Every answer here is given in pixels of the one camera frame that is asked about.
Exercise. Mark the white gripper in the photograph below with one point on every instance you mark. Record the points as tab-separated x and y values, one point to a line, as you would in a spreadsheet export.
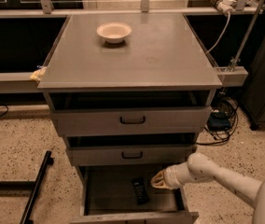
171	177

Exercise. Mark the black rxbar chocolate bar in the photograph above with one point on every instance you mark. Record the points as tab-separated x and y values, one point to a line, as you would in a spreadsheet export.
140	190

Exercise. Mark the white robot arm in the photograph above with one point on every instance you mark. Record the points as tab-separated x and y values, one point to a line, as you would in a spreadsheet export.
200	168

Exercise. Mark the grey middle drawer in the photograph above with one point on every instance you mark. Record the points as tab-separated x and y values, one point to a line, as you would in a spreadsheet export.
130	149

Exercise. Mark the grey drawer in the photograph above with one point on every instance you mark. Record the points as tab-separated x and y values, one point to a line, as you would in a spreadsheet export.
130	149
126	112
108	198

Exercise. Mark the grey bottom drawer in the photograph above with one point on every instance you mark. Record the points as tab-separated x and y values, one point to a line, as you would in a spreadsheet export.
108	198

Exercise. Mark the grey top drawer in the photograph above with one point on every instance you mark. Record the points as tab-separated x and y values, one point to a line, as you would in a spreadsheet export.
126	112

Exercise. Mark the grey drawer cabinet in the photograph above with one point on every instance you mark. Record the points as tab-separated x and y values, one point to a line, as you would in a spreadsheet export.
161	54

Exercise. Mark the dark blue box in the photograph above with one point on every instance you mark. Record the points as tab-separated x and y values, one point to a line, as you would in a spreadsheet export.
218	122

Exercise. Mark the white paper bowl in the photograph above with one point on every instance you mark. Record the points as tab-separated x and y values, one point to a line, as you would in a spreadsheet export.
114	32

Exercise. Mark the yellow tape piece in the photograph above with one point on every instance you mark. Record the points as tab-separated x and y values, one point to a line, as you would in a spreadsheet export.
38	74

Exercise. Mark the white power strip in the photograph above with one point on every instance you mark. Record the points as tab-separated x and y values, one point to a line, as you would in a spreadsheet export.
223	6

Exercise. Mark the black floor stand frame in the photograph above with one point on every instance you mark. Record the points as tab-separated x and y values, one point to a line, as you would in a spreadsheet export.
28	188

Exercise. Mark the grey metal rail frame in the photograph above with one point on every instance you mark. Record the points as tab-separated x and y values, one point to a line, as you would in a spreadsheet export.
27	9

